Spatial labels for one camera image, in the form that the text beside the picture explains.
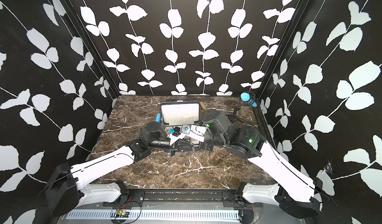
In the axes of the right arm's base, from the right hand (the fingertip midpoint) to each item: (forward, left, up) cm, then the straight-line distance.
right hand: (193, 128), depth 61 cm
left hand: (-2, +1, -9) cm, 9 cm away
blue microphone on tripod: (+27, -29, -8) cm, 40 cm away
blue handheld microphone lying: (+29, +27, -32) cm, 50 cm away
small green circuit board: (-27, +35, -34) cm, 56 cm away
